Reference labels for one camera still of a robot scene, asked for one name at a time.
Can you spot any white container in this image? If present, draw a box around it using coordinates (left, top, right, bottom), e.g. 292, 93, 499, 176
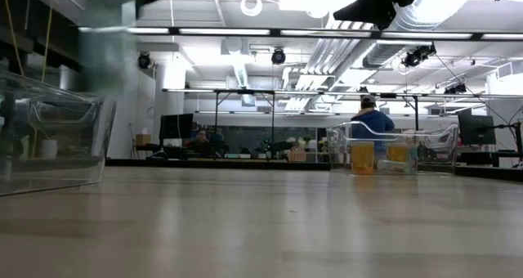
39, 138, 60, 160

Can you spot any black monitor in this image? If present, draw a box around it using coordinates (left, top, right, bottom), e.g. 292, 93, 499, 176
457, 113, 498, 146
159, 113, 194, 141

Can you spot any black background frame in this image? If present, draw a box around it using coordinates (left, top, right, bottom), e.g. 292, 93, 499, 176
162, 87, 523, 161

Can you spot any large orange pill bottle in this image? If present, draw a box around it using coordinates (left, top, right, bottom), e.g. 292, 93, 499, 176
350, 141, 376, 176

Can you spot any white ring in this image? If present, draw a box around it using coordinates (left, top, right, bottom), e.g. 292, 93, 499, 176
239, 0, 263, 17

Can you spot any overhead bar with light strips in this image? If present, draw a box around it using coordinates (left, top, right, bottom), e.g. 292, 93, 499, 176
77, 25, 523, 42

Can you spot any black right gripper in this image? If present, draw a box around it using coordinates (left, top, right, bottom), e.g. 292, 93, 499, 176
333, 0, 446, 30

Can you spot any black table frame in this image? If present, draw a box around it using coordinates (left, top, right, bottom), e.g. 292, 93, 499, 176
105, 158, 523, 183

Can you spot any medium orange pill bottle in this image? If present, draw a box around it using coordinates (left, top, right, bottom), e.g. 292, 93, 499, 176
386, 143, 409, 164

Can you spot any black hanging camera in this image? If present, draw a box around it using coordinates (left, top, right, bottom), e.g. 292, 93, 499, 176
402, 43, 437, 69
270, 47, 287, 65
136, 52, 153, 70

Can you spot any yellow hanging cord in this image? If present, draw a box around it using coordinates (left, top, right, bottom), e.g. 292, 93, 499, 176
40, 6, 53, 83
2, 0, 20, 66

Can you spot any person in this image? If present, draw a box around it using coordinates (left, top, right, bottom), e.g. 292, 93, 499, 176
350, 94, 396, 152
186, 129, 213, 156
210, 127, 226, 148

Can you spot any small clear pill bottle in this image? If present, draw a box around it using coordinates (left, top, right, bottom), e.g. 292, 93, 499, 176
375, 159, 418, 175

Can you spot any clear plastic bin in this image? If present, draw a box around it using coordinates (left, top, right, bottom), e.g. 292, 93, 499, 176
325, 120, 460, 176
0, 68, 118, 198

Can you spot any silver ventilation duct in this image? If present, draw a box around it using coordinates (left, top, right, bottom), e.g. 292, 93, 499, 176
361, 0, 483, 70

